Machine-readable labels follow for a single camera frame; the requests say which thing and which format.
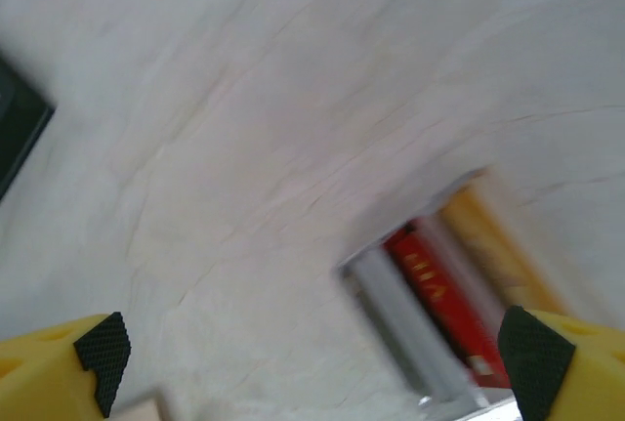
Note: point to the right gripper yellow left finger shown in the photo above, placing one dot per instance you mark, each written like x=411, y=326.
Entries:
x=44, y=372

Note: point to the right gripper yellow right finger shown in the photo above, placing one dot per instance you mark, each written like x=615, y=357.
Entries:
x=571, y=372

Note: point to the clear acrylic card holder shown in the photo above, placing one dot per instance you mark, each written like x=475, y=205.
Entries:
x=371, y=274

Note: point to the black and grey chessboard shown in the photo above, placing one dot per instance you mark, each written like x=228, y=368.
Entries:
x=19, y=123

